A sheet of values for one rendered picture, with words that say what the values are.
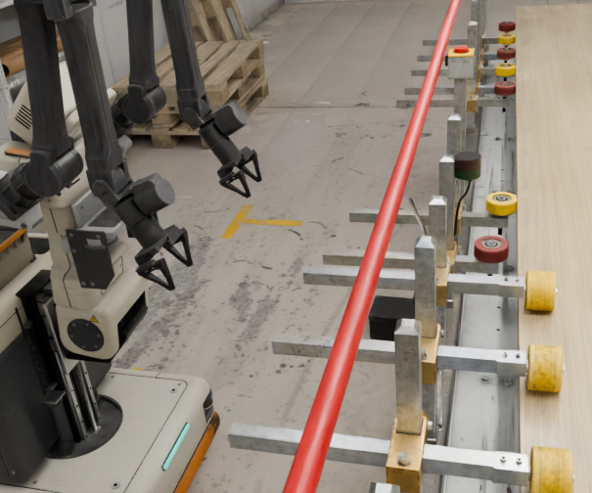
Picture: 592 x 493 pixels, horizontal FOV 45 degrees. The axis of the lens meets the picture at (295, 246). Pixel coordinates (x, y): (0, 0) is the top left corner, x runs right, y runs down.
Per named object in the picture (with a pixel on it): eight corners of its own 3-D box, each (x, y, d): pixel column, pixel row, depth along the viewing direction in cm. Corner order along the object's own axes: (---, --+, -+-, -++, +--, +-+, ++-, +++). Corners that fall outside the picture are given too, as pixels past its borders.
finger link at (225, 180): (264, 183, 188) (243, 154, 186) (256, 195, 182) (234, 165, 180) (245, 195, 192) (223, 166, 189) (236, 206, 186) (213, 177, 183)
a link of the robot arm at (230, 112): (193, 101, 187) (179, 112, 180) (225, 77, 181) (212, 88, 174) (220, 139, 190) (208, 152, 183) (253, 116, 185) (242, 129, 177)
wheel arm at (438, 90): (404, 97, 313) (404, 87, 311) (405, 94, 316) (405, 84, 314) (509, 96, 301) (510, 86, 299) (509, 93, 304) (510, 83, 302)
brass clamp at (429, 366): (403, 381, 130) (402, 360, 127) (412, 337, 141) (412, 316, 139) (438, 385, 128) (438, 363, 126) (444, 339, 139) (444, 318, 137)
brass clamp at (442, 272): (419, 304, 151) (418, 284, 148) (425, 271, 162) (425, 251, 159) (448, 306, 149) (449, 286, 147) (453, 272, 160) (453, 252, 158)
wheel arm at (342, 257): (323, 267, 186) (322, 253, 184) (326, 261, 189) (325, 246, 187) (498, 277, 175) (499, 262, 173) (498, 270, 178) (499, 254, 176)
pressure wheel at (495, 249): (472, 290, 176) (473, 248, 170) (474, 272, 182) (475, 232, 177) (506, 291, 174) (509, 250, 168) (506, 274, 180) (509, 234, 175)
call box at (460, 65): (447, 81, 208) (447, 55, 204) (449, 74, 214) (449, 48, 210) (472, 81, 206) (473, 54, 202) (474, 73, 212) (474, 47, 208)
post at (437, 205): (429, 384, 170) (428, 201, 146) (430, 375, 173) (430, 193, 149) (443, 386, 169) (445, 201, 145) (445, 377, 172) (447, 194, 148)
